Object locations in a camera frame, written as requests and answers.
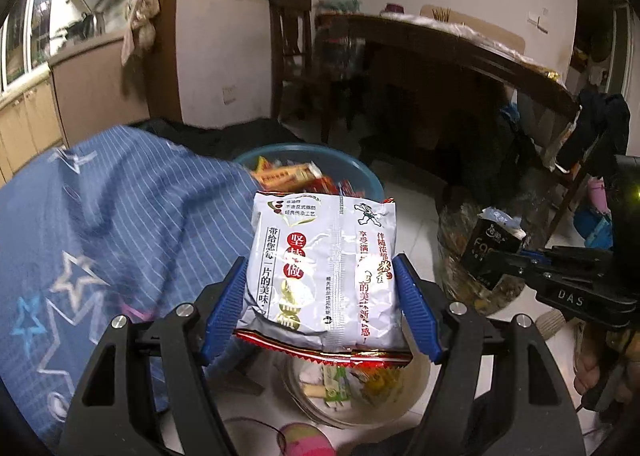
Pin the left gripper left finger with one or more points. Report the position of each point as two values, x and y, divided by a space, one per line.
139 369

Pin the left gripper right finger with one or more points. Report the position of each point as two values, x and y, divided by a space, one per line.
499 390

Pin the yellow snack packet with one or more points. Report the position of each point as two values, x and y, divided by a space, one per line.
378 384

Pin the black small box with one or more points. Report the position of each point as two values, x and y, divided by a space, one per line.
494 231

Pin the green toothpaste box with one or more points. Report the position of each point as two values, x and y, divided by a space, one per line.
336 389

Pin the kitchen base cabinets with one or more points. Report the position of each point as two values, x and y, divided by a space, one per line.
81 91

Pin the kitchen window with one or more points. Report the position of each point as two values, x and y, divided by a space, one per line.
25 40

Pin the right hand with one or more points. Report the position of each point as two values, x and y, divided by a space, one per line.
587 367

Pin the pink slipper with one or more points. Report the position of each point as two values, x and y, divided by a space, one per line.
304 440

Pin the blue checkered tablecloth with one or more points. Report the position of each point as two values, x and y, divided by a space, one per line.
123 223

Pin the blue plastic basin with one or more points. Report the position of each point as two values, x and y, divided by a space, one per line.
344 170

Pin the dark wooden table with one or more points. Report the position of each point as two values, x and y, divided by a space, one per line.
417 78

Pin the hanging cloth bags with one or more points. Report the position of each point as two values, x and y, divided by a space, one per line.
140 32

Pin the wooden chair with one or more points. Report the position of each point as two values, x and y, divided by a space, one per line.
291 49

